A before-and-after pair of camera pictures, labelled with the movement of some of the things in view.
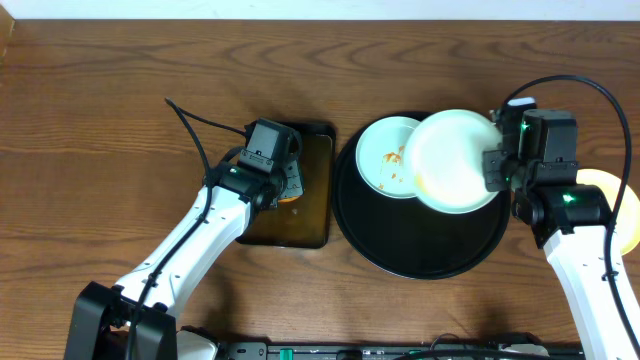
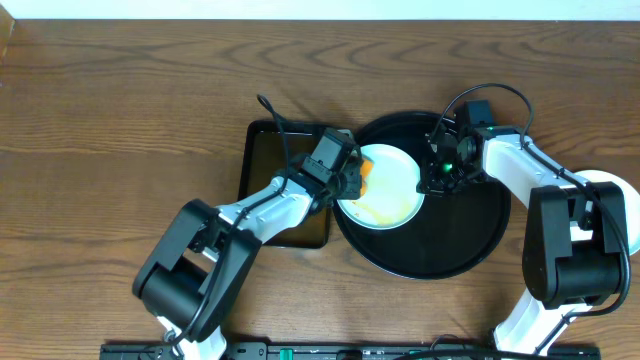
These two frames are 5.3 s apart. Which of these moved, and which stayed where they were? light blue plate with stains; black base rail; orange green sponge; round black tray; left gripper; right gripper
Moved: right gripper; orange green sponge; left gripper; light blue plate with stains
Stayed: round black tray; black base rail
